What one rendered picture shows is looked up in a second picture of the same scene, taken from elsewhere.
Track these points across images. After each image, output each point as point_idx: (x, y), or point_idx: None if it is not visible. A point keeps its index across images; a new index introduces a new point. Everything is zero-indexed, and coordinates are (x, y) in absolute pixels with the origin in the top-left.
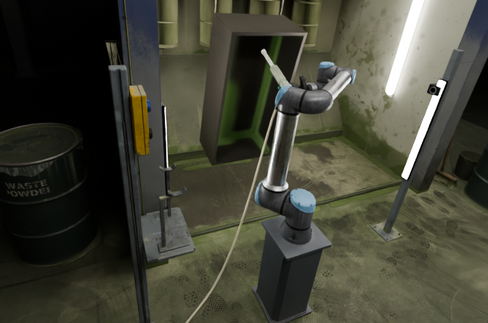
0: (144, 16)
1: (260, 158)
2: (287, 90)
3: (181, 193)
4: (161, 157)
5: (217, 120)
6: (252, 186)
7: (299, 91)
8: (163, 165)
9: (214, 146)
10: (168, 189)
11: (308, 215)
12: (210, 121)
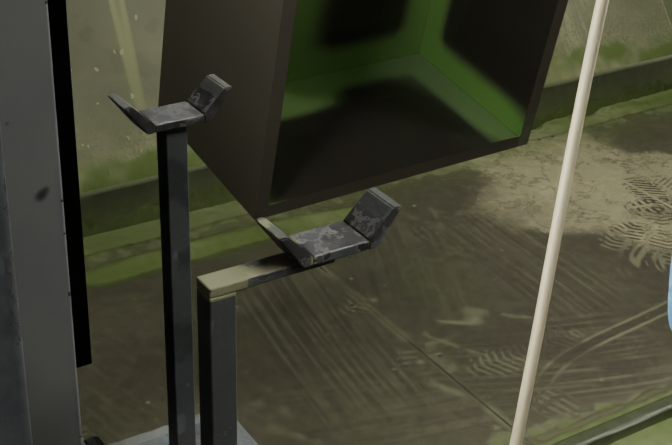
0: None
1: (578, 107)
2: None
3: (358, 236)
4: (44, 126)
5: None
6: (547, 275)
7: None
8: (55, 180)
9: (268, 105)
10: (181, 274)
11: None
12: None
